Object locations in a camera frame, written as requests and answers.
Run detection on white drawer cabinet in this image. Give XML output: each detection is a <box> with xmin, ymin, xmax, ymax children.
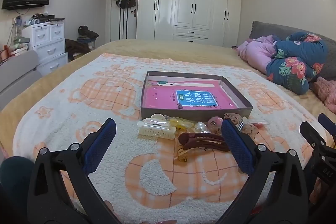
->
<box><xmin>22</xmin><ymin>22</ymin><xmax>69</xmax><ymax>76</ymax></box>

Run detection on cluttered side shelf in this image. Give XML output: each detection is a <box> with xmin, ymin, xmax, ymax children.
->
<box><xmin>10</xmin><ymin>17</ymin><xmax>30</xmax><ymax>56</ymax></box>

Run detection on pink ball hair tie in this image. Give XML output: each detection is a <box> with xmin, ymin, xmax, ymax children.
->
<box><xmin>207</xmin><ymin>118</ymin><xmax>223</xmax><ymax>134</ymax></box>

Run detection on white door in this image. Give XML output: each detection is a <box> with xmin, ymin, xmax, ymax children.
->
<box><xmin>106</xmin><ymin>0</ymin><xmax>139</xmax><ymax>42</ymax></box>

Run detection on floral scrunchie clear packet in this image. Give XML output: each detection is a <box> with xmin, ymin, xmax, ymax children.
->
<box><xmin>224</xmin><ymin>112</ymin><xmax>268</xmax><ymax>136</ymax></box>

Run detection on pearl hair accessory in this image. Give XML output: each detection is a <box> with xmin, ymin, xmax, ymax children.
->
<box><xmin>194</xmin><ymin>122</ymin><xmax>208</xmax><ymax>133</ymax></box>

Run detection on dark teal cloth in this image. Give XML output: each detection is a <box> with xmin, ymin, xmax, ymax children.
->
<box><xmin>0</xmin><ymin>156</ymin><xmax>34</xmax><ymax>224</ymax></box>

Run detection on black hanging straps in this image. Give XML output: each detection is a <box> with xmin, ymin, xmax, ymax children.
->
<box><xmin>119</xmin><ymin>7</ymin><xmax>129</xmax><ymax>39</ymax></box>

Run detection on brown folded clothes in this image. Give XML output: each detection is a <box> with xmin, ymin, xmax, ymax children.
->
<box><xmin>77</xmin><ymin>26</ymin><xmax>99</xmax><ymax>41</ymax></box>

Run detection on grey chair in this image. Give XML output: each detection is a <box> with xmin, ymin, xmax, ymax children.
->
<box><xmin>0</xmin><ymin>50</ymin><xmax>42</xmax><ymax>109</ymax></box>

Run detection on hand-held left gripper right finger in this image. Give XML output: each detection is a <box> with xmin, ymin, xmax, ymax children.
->
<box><xmin>217</xmin><ymin>118</ymin><xmax>310</xmax><ymax>224</ymax></box>

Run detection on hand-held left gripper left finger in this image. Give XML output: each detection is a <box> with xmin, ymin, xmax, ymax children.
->
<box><xmin>28</xmin><ymin>118</ymin><xmax>121</xmax><ymax>224</ymax></box>

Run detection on yellow hair rings clear packet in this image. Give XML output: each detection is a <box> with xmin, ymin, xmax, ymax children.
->
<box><xmin>165</xmin><ymin>116</ymin><xmax>196</xmax><ymax>132</ymax></box>

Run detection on blue floral quilt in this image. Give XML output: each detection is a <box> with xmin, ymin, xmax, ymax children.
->
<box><xmin>266</xmin><ymin>32</ymin><xmax>328</xmax><ymax>95</ymax></box>

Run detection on shallow grey cardboard box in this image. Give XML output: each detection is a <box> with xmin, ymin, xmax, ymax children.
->
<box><xmin>140</xmin><ymin>71</ymin><xmax>253</xmax><ymax>122</ymax></box>

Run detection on pink book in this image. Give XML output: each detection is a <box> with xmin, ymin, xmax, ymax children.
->
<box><xmin>142</xmin><ymin>78</ymin><xmax>246</xmax><ymax>110</ymax></box>

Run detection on dark red hair clip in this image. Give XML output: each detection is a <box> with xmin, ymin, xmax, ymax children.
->
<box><xmin>178</xmin><ymin>132</ymin><xmax>231</xmax><ymax>152</ymax></box>

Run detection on beige bed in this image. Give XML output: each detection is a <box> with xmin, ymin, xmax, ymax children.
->
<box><xmin>0</xmin><ymin>38</ymin><xmax>336</xmax><ymax>224</ymax></box>

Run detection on beige spiral hair tie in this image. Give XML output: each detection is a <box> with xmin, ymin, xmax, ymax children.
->
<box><xmin>176</xmin><ymin>144</ymin><xmax>191</xmax><ymax>162</ymax></box>

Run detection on white claw hair clip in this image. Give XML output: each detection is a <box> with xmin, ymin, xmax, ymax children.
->
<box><xmin>137</xmin><ymin>119</ymin><xmax>177</xmax><ymax>140</ymax></box>

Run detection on pink knitted cloth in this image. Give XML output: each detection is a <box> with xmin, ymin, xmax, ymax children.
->
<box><xmin>312</xmin><ymin>76</ymin><xmax>336</xmax><ymax>114</ymax></box>

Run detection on grey headboard cushion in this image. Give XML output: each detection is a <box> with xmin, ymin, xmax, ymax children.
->
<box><xmin>249</xmin><ymin>21</ymin><xmax>336</xmax><ymax>83</ymax></box>

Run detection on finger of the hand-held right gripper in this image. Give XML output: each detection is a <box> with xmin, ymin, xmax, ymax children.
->
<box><xmin>300</xmin><ymin>122</ymin><xmax>328</xmax><ymax>159</ymax></box>
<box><xmin>318</xmin><ymin>113</ymin><xmax>336</xmax><ymax>140</ymax></box>

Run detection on orange white checked blanket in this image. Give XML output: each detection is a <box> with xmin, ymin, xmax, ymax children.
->
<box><xmin>12</xmin><ymin>53</ymin><xmax>319</xmax><ymax>224</ymax></box>

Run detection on small items pile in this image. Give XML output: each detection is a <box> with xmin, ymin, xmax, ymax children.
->
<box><xmin>28</xmin><ymin>13</ymin><xmax>65</xmax><ymax>25</ymax></box>

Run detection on person's right hand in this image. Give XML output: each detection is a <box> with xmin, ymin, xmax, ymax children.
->
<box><xmin>309</xmin><ymin>179</ymin><xmax>325</xmax><ymax>205</ymax></box>

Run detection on pink clothing bundle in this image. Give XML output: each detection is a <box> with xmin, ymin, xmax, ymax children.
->
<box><xmin>238</xmin><ymin>35</ymin><xmax>282</xmax><ymax>75</ymax></box>

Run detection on dark brown cloth heap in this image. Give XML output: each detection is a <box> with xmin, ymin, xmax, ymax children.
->
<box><xmin>65</xmin><ymin>39</ymin><xmax>91</xmax><ymax>62</ymax></box>

